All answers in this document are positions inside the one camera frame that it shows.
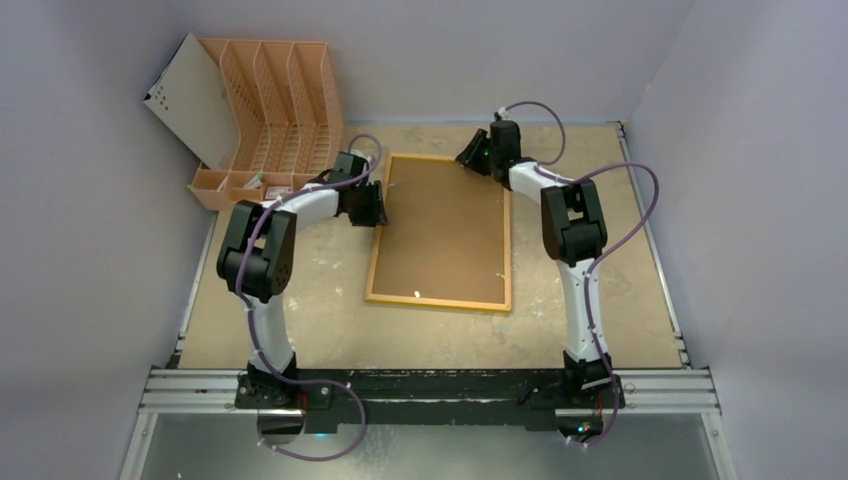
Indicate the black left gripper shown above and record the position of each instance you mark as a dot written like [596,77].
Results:
[375,216]

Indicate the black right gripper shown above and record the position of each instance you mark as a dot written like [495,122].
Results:
[477,157]

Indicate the yellow wooden picture frame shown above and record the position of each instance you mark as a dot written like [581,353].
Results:
[437,303]

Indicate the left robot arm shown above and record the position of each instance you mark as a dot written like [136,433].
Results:
[256,259]

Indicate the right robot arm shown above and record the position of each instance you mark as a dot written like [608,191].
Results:
[574,235]

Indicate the red white small box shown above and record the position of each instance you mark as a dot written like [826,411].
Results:
[273,192]

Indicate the green white pen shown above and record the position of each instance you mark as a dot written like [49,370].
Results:
[254,182]

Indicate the orange plastic desk organizer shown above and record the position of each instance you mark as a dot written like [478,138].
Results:
[287,106]

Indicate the white perforated paper sheet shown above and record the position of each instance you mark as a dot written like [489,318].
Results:
[191,99]

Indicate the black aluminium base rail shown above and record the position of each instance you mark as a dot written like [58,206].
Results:
[534,399]

